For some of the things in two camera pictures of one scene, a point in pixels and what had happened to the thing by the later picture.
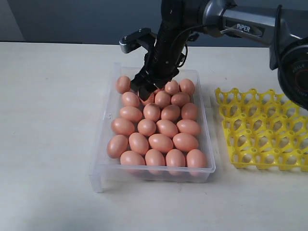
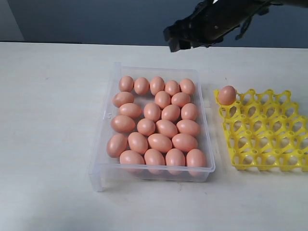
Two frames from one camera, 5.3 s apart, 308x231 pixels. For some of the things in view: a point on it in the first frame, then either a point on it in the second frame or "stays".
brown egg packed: (151, 111) stays
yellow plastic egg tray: (264, 129) stays
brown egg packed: (151, 99) → (227, 95)
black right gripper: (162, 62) → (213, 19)
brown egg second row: (130, 99) → (122, 97)
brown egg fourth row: (188, 127) stays
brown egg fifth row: (160, 142) stays
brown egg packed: (162, 98) stays
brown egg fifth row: (138, 143) stays
